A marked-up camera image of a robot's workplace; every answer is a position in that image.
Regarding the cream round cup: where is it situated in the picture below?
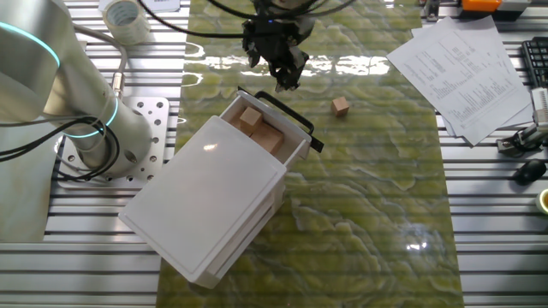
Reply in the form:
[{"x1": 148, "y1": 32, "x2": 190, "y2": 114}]
[{"x1": 534, "y1": 187, "x2": 548, "y2": 215}]

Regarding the black keyboard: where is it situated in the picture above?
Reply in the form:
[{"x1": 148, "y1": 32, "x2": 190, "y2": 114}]
[{"x1": 521, "y1": 37, "x2": 548, "y2": 89}]

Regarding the silver finned camera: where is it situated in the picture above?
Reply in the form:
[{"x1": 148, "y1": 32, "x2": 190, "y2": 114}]
[{"x1": 530, "y1": 87, "x2": 548, "y2": 125}]

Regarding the drawer with black handle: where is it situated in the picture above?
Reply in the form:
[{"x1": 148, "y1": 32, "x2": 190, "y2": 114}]
[{"x1": 217, "y1": 86, "x2": 325, "y2": 171}]

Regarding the clear tape roll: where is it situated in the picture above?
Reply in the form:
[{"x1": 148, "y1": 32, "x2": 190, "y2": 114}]
[{"x1": 102, "y1": 0, "x2": 152, "y2": 46}]

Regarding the printed paper sheet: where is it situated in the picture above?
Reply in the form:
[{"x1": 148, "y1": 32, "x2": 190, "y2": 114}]
[
  {"x1": 387, "y1": 28, "x2": 533, "y2": 146},
  {"x1": 410, "y1": 15, "x2": 535, "y2": 138}
]

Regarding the green marble pattern mat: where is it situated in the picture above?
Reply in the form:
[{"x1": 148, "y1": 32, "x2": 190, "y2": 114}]
[{"x1": 156, "y1": 0, "x2": 466, "y2": 308}]

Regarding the black computer mouse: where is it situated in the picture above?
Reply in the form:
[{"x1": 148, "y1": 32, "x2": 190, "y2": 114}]
[{"x1": 513, "y1": 158, "x2": 548, "y2": 186}]

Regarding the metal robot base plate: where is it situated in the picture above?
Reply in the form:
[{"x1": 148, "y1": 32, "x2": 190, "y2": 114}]
[{"x1": 55, "y1": 96, "x2": 171, "y2": 189}]

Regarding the aluminium pole with base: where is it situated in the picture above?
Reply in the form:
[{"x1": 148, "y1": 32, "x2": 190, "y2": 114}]
[{"x1": 421, "y1": 0, "x2": 442, "y2": 22}]

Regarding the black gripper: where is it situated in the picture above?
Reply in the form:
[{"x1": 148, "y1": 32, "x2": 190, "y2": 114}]
[{"x1": 242, "y1": 19, "x2": 316, "y2": 93}]

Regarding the white drawer cabinet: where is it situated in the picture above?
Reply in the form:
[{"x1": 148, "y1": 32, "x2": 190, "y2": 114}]
[{"x1": 118, "y1": 114, "x2": 288, "y2": 290}]

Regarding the metal camera mount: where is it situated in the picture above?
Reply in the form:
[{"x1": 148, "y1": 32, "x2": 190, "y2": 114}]
[{"x1": 496, "y1": 122, "x2": 548, "y2": 156}]

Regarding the grey cable with metal connector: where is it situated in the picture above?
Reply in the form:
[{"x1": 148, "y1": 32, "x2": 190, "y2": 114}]
[{"x1": 72, "y1": 23, "x2": 128, "y2": 100}]

